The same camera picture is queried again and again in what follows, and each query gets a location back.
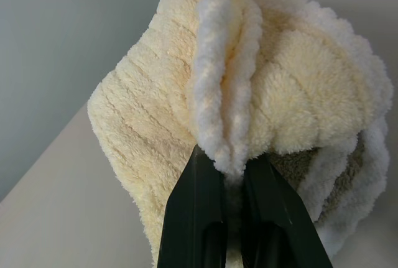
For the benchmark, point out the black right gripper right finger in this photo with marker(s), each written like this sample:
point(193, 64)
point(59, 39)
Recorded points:
point(273, 218)

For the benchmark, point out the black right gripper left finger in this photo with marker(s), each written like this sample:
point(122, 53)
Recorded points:
point(192, 218)

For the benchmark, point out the yellow fluffy towel white trim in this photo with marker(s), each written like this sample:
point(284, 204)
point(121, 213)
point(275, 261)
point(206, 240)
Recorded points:
point(149, 118)

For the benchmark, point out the beige fluffy towel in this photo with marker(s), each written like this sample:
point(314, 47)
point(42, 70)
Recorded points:
point(335, 181)

